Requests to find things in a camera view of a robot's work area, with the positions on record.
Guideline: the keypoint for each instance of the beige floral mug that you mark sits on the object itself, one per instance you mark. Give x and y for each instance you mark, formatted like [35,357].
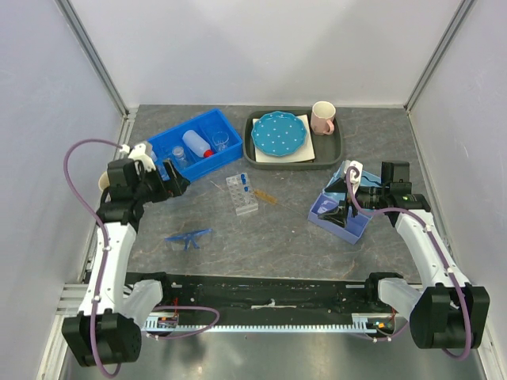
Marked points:
[103,181]

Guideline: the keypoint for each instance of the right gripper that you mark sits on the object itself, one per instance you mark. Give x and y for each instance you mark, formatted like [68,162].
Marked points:
[336,216]

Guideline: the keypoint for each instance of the clear test tube rack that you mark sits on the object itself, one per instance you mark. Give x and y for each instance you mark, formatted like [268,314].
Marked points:
[244,202]

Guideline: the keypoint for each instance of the clear glass stoppered bottle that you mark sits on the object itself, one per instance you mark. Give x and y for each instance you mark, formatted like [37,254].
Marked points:
[180,157]

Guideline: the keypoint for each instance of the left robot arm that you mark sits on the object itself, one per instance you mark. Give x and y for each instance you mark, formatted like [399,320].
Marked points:
[106,329]

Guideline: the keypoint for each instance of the pink ceramic mug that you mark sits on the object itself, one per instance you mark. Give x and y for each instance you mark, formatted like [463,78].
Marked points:
[322,118]

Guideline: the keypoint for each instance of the slotted cable duct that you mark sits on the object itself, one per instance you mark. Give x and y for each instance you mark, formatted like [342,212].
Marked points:
[357,323]

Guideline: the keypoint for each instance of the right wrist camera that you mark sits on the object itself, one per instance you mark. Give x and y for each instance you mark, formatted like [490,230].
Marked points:
[352,173]

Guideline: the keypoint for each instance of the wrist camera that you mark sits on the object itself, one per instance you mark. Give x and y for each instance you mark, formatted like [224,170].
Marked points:
[140,152]
[352,173]

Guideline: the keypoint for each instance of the purple blue drawer organizer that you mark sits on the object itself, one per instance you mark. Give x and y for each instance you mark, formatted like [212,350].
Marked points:
[355,226]

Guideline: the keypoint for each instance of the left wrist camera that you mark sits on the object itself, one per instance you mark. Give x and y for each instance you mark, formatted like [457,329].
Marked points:
[140,152]

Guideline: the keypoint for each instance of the blue safety glasses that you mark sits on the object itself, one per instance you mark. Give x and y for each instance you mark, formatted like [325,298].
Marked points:
[191,240]

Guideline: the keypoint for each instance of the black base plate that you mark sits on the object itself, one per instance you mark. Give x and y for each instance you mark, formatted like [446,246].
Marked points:
[262,299]

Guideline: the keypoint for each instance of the white square plate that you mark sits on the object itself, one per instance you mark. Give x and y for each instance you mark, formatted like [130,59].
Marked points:
[305,153]

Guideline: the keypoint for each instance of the brown test tube brush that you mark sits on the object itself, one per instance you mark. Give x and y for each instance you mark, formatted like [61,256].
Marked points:
[265,196]

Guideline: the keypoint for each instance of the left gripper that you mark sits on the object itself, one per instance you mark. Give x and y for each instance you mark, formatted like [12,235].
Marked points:
[175,187]

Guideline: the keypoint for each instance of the clear glass beaker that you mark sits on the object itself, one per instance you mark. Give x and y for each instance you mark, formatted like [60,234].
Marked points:
[220,140]

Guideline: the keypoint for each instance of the white plastic wash bottle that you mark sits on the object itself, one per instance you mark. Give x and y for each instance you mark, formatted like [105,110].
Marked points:
[199,146]

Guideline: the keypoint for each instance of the blue divided plastic bin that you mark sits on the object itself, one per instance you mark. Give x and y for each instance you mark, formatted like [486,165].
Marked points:
[206,125]

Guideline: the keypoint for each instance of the blue polka dot plate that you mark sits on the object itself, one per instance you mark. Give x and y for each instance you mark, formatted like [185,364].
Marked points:
[279,134]

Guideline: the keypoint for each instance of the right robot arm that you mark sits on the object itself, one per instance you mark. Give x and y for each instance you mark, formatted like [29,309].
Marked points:
[446,312]

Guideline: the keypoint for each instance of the clear round glass flask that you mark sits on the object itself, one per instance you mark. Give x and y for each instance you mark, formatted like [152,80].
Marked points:
[161,165]

